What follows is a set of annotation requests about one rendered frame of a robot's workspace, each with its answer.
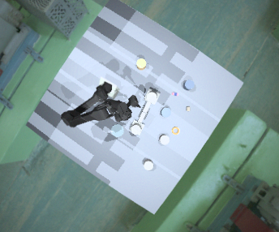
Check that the white round dish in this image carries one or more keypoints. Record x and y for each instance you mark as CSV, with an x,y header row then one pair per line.
x,y
117,130

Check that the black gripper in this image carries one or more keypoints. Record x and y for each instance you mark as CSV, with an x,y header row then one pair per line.
x,y
132,102

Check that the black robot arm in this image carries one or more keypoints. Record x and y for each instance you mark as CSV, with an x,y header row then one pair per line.
x,y
73,118

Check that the white balance beam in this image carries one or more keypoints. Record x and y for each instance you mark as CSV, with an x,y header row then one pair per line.
x,y
144,112

